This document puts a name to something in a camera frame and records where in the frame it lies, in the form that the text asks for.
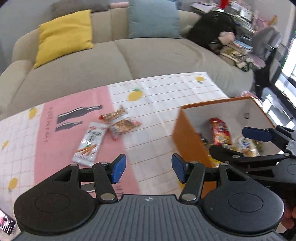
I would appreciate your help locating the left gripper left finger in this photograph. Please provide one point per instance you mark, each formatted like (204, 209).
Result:
(105, 175)

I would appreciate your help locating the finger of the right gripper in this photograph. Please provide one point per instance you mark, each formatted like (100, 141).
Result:
(237, 158)
(263, 135)

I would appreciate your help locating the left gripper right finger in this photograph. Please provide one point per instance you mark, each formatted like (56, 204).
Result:
(191, 174)

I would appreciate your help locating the red snack bag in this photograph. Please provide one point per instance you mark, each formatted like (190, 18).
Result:
(220, 131)

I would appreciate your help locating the bread bun packet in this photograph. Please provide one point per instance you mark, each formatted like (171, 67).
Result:
(246, 146)

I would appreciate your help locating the white gluten stick packet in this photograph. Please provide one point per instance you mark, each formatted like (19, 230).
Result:
(90, 144)

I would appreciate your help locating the peanut snack packet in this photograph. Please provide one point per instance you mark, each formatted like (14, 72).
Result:
(119, 122)

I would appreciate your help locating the yellow waffle packet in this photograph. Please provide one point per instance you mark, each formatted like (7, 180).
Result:
(214, 163)

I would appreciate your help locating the clear packet of brown nuts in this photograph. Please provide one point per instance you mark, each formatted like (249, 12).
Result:
(259, 145)

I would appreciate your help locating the black seaweed snack packet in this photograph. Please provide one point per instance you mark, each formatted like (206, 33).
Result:
(203, 139)

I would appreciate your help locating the orange cardboard box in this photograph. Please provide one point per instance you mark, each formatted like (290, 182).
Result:
(193, 123)

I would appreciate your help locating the pink white lemon tablecloth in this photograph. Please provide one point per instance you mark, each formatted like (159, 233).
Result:
(40, 141)

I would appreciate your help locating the stack of books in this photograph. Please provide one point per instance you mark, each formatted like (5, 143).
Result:
(242, 45)

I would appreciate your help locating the grey desk chair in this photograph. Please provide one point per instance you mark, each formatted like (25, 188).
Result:
(263, 43)

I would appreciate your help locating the smartphone with lit screen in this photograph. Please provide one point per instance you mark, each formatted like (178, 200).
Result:
(7, 223)

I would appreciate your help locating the beige fabric sofa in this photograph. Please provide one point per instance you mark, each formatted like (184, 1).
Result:
(114, 58)

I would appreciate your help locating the black backpack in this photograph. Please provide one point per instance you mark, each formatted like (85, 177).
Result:
(212, 31)

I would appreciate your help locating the yellow cushion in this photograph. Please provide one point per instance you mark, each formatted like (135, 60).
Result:
(64, 35)

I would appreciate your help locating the light blue cushion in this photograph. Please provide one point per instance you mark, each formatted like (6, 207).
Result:
(153, 19)

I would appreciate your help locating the pink rolled blanket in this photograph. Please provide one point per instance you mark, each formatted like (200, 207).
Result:
(119, 5)

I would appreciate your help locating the grey textured cushion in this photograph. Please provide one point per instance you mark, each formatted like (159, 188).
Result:
(66, 7)

